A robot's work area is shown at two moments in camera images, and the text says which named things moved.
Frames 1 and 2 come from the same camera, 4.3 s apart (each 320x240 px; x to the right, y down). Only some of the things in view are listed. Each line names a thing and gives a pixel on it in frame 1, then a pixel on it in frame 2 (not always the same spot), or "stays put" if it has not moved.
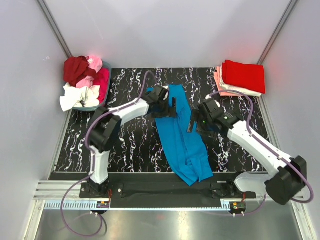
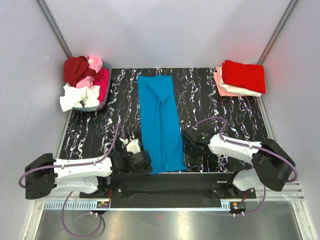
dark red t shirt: (76, 67) stays put
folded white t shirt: (224, 87) stays put
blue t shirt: (185, 149) → (160, 123)
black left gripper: (169, 112) → (146, 170)
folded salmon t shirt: (217, 76) stays put
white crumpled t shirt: (80, 97) stays put
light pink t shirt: (96, 63) stays put
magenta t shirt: (102, 79) stays put
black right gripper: (189, 128) → (195, 162)
